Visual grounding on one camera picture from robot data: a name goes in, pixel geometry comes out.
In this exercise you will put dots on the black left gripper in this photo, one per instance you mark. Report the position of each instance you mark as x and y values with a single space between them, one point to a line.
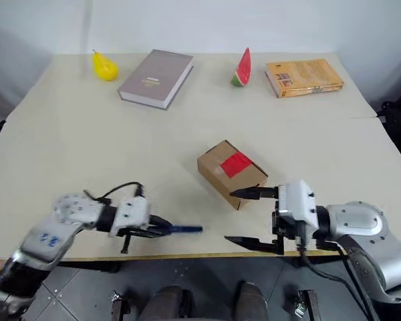
153 224

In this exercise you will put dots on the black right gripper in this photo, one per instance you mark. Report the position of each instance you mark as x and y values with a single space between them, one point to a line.
289 230

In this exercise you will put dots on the brown cardboard box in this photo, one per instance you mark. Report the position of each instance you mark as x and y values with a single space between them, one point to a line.
217 167

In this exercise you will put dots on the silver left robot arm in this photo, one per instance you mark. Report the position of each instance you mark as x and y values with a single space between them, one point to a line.
70 211

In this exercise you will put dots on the red tape patch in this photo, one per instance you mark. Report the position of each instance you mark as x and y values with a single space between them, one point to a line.
234 164

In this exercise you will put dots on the dark rounded shape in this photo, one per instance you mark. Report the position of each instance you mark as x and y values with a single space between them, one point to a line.
167 302
252 301

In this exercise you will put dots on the metal floor clamp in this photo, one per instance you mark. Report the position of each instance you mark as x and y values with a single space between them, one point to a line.
305 306
119 306

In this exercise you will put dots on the grey hardcover book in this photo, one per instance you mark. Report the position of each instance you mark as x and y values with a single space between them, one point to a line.
153 78

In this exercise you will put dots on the watermelon slice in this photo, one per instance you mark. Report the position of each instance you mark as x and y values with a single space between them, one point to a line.
243 68

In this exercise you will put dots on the orange paperback book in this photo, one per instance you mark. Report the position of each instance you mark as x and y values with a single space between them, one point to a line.
304 75

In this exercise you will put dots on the black equipment beside table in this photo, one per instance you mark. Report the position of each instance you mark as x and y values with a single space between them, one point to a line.
397 127

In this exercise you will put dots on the yellow pear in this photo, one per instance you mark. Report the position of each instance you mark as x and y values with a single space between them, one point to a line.
104 69

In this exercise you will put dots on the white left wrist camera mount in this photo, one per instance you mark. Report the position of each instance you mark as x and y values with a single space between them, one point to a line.
133 214

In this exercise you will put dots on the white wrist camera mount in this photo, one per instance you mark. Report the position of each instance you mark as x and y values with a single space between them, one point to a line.
133 214
299 200

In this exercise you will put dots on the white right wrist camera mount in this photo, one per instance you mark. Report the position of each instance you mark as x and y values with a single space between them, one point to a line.
299 200

